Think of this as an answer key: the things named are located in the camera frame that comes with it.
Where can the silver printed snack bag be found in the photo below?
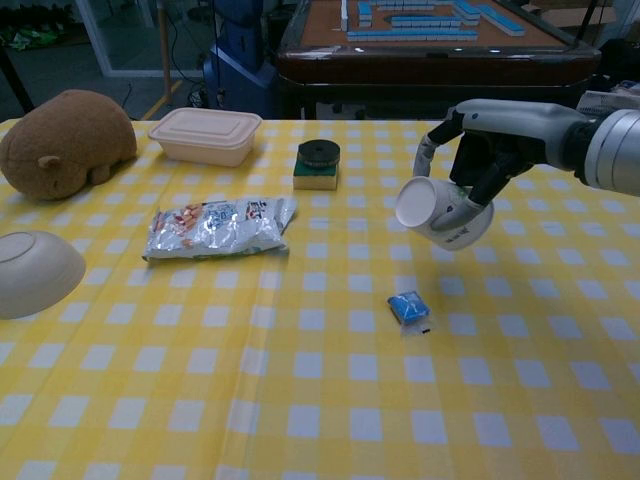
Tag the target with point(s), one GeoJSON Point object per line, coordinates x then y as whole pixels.
{"type": "Point", "coordinates": [220, 230]}

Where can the dark wooden mahjong table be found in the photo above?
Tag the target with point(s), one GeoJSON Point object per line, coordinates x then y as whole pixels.
{"type": "Point", "coordinates": [435, 65]}

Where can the black round disc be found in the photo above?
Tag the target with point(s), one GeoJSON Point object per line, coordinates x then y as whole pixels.
{"type": "Point", "coordinates": [318, 152]}

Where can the long mahjong tile row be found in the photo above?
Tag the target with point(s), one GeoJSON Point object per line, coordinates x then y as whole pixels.
{"type": "Point", "coordinates": [410, 35]}

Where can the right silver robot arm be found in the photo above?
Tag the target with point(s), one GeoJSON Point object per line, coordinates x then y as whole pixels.
{"type": "Point", "coordinates": [615, 150]}

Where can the wooden pole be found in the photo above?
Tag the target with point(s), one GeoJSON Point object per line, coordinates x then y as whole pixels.
{"type": "Point", "coordinates": [164, 50]}

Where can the diagonal mahjong tile row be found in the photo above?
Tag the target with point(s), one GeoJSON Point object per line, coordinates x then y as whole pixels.
{"type": "Point", "coordinates": [495, 20]}

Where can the green yellow sponge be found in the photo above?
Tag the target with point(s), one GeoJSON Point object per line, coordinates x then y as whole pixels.
{"type": "Point", "coordinates": [315, 181]}

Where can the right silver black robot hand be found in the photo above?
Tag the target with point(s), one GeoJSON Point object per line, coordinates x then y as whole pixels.
{"type": "Point", "coordinates": [510, 130]}

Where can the beige lidded food container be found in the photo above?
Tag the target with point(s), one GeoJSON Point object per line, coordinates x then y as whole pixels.
{"type": "Point", "coordinates": [205, 135]}

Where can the yellow white checkered tablecloth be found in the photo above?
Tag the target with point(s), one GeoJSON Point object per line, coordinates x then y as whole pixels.
{"type": "Point", "coordinates": [300, 375]}

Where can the small blue wrapped packet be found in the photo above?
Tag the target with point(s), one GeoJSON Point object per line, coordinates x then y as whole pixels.
{"type": "Point", "coordinates": [407, 305]}

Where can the white printed bag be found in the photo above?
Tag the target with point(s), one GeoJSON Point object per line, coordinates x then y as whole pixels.
{"type": "Point", "coordinates": [607, 100]}

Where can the short mahjong tile row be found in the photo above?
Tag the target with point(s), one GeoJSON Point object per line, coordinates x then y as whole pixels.
{"type": "Point", "coordinates": [425, 22]}

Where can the glass door frame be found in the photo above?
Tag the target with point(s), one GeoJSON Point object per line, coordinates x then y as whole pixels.
{"type": "Point", "coordinates": [100, 40]}

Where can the beige upturned bowl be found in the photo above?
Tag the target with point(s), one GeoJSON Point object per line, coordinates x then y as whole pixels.
{"type": "Point", "coordinates": [35, 275]}

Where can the brown capybara plush toy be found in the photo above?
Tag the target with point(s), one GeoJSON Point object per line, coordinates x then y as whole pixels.
{"type": "Point", "coordinates": [70, 135]}

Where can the blue machine base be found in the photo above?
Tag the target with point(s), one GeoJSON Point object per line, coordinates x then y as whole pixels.
{"type": "Point", "coordinates": [240, 65]}

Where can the white paper cup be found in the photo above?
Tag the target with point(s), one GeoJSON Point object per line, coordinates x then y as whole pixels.
{"type": "Point", "coordinates": [417, 202]}

